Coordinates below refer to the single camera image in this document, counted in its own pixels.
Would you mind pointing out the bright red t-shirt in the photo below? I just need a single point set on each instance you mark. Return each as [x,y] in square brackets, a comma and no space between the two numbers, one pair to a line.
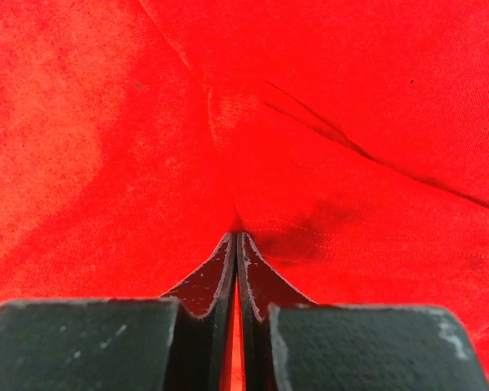
[349,138]

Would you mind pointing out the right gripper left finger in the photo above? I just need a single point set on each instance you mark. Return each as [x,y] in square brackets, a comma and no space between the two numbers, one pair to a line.
[179,341]

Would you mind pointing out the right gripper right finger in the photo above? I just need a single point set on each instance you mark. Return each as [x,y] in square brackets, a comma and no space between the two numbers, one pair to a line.
[292,343]

